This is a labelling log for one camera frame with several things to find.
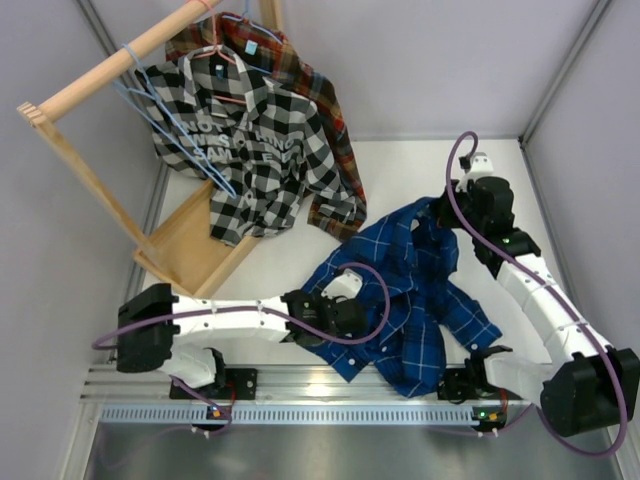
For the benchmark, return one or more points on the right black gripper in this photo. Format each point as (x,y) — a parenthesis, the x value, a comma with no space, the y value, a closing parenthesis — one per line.
(444,204)

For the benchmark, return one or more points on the blue plaid shirt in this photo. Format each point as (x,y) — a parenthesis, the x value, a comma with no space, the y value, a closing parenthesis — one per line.
(409,297)

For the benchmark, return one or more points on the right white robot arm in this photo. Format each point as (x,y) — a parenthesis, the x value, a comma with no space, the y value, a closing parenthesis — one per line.
(588,384)

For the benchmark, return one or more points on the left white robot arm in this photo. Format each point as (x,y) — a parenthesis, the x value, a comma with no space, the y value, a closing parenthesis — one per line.
(176,334)

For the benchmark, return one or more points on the red brown plaid shirt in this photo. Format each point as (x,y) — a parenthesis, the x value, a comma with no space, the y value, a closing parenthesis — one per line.
(297,76)

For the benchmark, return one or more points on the black white checkered shirt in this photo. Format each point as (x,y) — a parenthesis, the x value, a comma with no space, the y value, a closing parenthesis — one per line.
(271,151)

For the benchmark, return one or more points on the blue hanger under plaid shirt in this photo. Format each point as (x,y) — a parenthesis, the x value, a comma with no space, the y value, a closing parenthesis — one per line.
(255,43)

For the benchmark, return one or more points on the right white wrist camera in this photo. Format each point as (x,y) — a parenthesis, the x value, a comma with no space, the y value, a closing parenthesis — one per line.
(475,166)

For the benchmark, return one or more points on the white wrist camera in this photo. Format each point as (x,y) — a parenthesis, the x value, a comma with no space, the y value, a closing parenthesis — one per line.
(345,286)
(475,166)

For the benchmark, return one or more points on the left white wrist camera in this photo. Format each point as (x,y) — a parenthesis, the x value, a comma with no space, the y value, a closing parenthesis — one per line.
(345,286)

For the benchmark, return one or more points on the perforated cable duct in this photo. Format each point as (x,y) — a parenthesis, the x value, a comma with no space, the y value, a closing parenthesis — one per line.
(377,415)

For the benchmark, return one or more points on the pink wire hanger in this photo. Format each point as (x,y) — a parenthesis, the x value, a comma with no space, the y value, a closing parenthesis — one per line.
(220,61)

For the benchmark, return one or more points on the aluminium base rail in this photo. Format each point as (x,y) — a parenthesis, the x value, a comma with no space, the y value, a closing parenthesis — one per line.
(276,384)

